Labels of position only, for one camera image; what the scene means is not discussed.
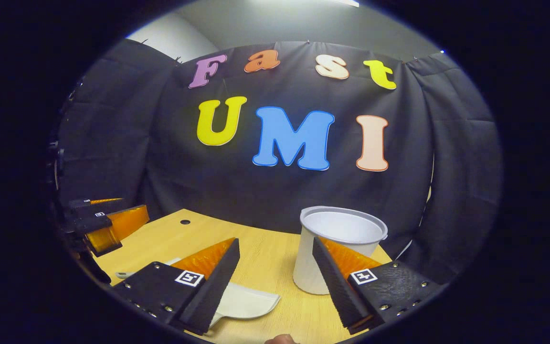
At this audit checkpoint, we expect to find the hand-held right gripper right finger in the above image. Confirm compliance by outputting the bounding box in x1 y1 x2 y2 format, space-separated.
312 236 440 335

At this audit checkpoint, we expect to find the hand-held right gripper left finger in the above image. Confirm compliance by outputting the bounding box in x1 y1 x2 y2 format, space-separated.
113 237 241 336

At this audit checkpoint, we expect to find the white ribbed garbage bin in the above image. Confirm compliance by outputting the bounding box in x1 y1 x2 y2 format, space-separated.
293 205 389 295

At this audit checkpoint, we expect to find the black backdrop cloth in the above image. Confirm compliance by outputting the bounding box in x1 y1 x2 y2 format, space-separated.
55 38 504 287

